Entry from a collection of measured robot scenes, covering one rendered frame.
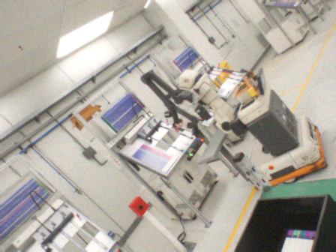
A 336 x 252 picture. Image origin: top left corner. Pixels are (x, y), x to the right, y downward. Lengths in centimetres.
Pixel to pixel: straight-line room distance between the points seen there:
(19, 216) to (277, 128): 238
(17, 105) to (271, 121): 372
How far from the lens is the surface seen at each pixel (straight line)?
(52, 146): 439
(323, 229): 53
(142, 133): 304
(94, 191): 438
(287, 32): 676
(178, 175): 307
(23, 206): 275
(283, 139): 228
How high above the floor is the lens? 141
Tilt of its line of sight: 8 degrees down
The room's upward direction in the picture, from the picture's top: 43 degrees counter-clockwise
